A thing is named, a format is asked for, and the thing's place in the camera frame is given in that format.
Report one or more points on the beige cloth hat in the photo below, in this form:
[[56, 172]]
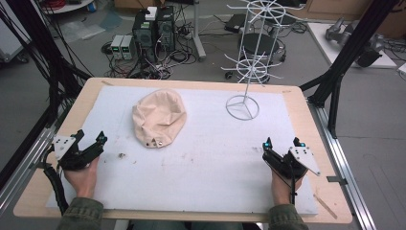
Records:
[[159, 118]]

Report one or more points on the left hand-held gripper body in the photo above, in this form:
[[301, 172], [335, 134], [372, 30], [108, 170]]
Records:
[[75, 158]]

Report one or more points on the aluminium rail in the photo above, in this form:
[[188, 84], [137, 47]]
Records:
[[346, 166], [24, 166]]

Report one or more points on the round white table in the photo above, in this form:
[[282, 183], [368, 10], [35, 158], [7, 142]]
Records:
[[67, 5]]

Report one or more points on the grey tape strip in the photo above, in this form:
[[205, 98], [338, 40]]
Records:
[[336, 180]]

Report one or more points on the black flat case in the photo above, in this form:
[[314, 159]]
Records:
[[235, 23]]

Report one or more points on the grey metal stand leg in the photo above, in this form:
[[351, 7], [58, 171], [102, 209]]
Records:
[[198, 35]]

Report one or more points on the person's left hand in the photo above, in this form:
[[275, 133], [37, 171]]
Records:
[[81, 180]]

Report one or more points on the grey bench power supply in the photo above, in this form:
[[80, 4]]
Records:
[[127, 47], [117, 47]]

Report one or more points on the white cabinet on wheels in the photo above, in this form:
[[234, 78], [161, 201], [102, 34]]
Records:
[[11, 41]]

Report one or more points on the white box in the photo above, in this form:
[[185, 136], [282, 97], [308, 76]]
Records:
[[151, 13]]

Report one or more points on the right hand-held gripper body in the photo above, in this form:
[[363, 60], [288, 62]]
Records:
[[292, 164]]

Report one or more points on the white foam mat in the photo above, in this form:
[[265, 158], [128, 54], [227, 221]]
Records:
[[204, 159]]

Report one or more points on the black metal frame post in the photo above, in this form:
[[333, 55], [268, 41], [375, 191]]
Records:
[[346, 60], [48, 54]]

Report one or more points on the wooden stick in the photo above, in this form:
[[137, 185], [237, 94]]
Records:
[[325, 207]]

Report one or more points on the white platform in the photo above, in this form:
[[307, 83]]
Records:
[[325, 41]]

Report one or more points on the black round stool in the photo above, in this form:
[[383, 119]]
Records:
[[259, 44]]

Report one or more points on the black computer tower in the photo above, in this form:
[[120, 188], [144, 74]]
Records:
[[166, 30], [144, 36]]

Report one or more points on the person's right hand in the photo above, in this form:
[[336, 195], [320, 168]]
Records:
[[282, 190]]

